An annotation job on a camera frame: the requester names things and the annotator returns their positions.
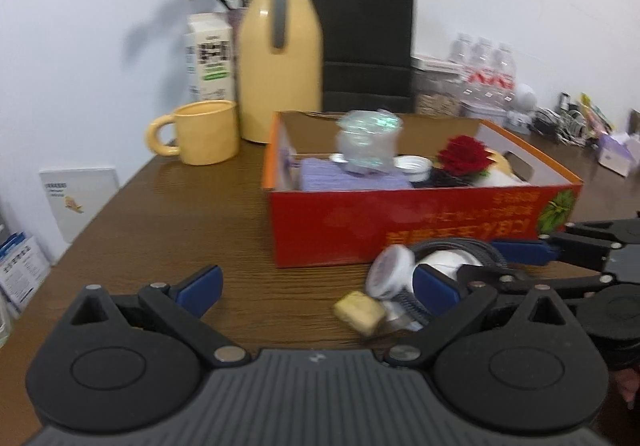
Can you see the person's right hand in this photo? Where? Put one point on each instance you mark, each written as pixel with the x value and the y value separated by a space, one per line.
pixel 631 386

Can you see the colourful snack packet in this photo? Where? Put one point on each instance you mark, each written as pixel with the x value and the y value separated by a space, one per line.
pixel 595 113

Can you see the black charger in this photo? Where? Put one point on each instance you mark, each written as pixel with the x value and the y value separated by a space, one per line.
pixel 565 100

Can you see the pink flower vase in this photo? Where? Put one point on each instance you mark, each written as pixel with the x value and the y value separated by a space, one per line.
pixel 236 16

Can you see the white booklet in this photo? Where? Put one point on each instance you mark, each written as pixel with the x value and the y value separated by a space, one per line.
pixel 80 196

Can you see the clear plastic cup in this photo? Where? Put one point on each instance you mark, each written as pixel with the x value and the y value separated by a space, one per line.
pixel 370 145

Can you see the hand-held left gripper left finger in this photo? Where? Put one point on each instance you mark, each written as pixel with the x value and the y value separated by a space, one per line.
pixel 200 287

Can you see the red cardboard box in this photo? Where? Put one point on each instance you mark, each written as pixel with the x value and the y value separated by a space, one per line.
pixel 340 226

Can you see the purple knitted cloth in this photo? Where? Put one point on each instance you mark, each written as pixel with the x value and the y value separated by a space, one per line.
pixel 325 175

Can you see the blue pamphlets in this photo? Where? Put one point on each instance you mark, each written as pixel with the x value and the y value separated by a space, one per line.
pixel 20 271

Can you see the white robot toy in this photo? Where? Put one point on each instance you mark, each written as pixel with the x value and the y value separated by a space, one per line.
pixel 525 98

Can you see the white tin box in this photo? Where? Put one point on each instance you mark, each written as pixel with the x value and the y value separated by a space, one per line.
pixel 482 110

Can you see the yellow and white plush toy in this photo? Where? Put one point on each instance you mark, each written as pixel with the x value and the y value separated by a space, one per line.
pixel 505 175

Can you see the brown phone stand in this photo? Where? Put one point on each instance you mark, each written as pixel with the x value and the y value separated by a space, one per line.
pixel 634 123

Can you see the white milk carton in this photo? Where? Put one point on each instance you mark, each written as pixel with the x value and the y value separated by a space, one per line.
pixel 210 75

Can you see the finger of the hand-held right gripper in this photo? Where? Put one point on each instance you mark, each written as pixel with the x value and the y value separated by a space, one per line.
pixel 522 253
pixel 530 280

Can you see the black paper bag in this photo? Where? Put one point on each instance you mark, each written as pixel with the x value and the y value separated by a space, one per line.
pixel 370 25

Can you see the white round cap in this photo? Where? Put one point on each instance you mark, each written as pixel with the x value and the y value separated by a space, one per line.
pixel 392 273

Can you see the yellow mug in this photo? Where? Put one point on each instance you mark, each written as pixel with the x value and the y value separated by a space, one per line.
pixel 205 135

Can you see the yellow block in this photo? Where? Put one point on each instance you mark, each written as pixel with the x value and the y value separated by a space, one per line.
pixel 360 311

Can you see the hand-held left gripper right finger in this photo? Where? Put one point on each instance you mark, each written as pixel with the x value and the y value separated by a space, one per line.
pixel 435 293

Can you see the red artificial rose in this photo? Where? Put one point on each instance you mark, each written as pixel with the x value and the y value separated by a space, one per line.
pixel 462 153

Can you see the white ribbed bottle cap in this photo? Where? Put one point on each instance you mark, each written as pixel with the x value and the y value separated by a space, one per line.
pixel 412 165

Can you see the clear jar of seeds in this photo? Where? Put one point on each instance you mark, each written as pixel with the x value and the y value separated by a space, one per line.
pixel 435 95

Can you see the yellow thermos jug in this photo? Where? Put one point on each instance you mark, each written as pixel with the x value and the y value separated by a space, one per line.
pixel 295 75

